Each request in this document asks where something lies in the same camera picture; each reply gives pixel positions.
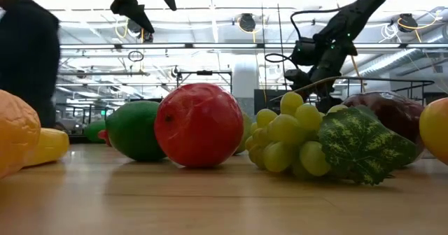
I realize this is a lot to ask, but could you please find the person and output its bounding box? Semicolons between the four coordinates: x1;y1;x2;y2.
0;0;61;129

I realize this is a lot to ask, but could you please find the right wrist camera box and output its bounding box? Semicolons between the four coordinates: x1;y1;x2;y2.
289;37;318;67

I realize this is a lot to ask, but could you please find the green grape bunch with leaf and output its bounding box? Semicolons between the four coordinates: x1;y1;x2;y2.
244;91;418;187

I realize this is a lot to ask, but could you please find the white pillar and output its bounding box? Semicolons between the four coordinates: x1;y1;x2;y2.
232;55;260;119

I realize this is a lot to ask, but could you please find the orange yellow oblong fruit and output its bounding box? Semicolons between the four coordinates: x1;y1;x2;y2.
0;89;42;180

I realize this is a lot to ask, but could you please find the yellow banana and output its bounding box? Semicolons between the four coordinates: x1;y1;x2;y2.
23;127;71;168

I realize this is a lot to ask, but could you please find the dark red apple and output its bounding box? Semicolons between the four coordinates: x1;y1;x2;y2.
342;90;426;166

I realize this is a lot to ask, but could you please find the large green lime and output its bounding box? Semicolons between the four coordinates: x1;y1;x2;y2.
104;99;168;162

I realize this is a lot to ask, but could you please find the red pomegranate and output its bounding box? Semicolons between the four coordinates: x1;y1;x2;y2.
153;82;245;169

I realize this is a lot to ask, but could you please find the black cable loop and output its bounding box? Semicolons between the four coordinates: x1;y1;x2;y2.
127;50;145;63

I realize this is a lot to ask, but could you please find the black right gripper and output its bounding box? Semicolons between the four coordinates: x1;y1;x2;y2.
283;48;351;113

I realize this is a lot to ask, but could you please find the yellow hanging cable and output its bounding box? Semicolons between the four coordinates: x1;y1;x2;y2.
330;0;367;93

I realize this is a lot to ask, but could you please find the red orange mango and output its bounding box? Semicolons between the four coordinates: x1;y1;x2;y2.
419;97;448;166

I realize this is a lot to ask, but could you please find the black background frame rig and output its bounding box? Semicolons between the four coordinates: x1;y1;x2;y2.
176;69;234;96

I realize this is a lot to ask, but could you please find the silver ventilation duct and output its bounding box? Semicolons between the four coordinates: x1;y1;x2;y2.
341;24;448;78

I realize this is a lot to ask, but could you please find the thin black hanging cable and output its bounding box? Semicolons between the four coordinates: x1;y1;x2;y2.
260;0;267;105

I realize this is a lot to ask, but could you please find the black panel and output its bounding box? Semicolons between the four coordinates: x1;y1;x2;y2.
253;88;283;116

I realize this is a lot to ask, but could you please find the black ceiling cable reel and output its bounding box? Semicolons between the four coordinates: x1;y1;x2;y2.
237;13;258;34
126;16;155;43
397;13;420;34

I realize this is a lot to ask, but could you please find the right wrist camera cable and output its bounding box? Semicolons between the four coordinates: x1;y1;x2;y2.
264;8;342;70

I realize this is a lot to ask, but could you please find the dark red grape bunch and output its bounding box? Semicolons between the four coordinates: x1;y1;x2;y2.
97;129;112;148

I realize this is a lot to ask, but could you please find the brownish green pear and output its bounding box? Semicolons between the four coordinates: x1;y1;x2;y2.
233;109;253;156

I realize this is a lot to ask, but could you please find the wire mesh basket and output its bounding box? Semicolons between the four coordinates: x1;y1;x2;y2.
269;75;435;106

